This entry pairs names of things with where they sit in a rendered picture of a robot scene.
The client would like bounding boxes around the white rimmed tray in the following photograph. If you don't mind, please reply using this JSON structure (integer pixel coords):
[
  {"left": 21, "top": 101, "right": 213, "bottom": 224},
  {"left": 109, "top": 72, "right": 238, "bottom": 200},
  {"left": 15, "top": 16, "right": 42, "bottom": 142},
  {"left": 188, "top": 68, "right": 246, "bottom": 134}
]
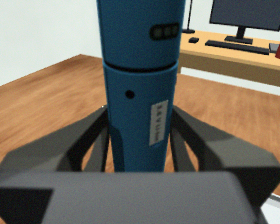
[{"left": 261, "top": 193, "right": 280, "bottom": 224}]

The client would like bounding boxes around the blue electric screwdriver barrel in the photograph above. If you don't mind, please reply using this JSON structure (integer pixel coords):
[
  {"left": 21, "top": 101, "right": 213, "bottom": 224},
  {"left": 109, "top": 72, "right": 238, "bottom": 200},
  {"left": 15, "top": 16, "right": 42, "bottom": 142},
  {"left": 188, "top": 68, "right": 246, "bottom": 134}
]
[{"left": 96, "top": 0, "right": 186, "bottom": 172}]

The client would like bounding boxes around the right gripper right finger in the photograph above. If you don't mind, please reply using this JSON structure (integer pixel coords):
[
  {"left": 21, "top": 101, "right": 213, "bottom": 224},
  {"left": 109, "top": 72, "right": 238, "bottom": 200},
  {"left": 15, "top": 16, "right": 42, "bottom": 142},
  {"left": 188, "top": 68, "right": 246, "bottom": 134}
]
[{"left": 169, "top": 105, "right": 280, "bottom": 208}]

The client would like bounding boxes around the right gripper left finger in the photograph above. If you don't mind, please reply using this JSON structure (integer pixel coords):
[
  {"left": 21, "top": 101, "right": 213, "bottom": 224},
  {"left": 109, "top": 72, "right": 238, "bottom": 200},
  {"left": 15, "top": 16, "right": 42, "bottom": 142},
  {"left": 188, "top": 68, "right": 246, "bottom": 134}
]
[{"left": 0, "top": 104, "right": 110, "bottom": 172}]

